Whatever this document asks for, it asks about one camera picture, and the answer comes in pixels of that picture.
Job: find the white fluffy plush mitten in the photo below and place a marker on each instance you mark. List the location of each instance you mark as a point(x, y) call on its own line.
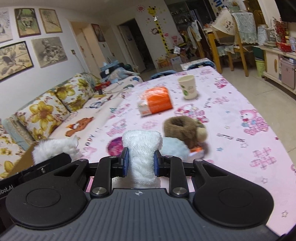
point(142, 146)

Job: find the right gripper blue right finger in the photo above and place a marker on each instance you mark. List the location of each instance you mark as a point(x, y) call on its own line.
point(172, 167)

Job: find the yellow floral cushion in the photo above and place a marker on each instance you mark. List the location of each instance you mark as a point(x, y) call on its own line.
point(42, 116)
point(10, 153)
point(75, 92)

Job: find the brown plush bear mitten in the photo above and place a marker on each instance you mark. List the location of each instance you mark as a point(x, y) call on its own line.
point(191, 131)

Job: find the giraffe height wall sticker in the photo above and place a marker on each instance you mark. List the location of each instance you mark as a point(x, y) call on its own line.
point(154, 11)

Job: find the pink purple knitted mitten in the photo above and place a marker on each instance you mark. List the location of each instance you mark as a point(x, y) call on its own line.
point(115, 147)

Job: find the pink cartoon tablecloth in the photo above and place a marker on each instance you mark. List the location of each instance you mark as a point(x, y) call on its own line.
point(195, 114)

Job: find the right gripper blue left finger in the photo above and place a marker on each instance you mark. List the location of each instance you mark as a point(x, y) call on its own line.
point(105, 170)

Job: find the sofa with cartoon cover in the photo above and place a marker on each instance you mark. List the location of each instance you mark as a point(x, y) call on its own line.
point(78, 130)

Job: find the cream tv cabinet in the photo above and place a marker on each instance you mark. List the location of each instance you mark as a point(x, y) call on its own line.
point(280, 67)

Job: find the orange tissue pack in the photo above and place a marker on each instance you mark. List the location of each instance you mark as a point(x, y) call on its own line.
point(154, 100)

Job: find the black framed bird picture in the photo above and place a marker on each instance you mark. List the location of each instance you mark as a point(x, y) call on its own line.
point(15, 58)

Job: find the small tissue packet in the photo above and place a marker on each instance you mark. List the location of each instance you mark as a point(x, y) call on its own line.
point(197, 152)

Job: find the grey child portrait picture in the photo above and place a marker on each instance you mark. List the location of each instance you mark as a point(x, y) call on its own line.
point(49, 51)

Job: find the green waste bin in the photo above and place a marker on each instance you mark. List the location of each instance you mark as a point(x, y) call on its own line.
point(260, 66)

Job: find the wooden chair with cloth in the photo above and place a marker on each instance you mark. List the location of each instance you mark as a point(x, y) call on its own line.
point(239, 31)

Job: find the light blue fleece mitten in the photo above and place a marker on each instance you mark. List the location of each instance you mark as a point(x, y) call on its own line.
point(174, 147)

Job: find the white paper cup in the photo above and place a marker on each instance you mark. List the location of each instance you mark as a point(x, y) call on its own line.
point(188, 86)

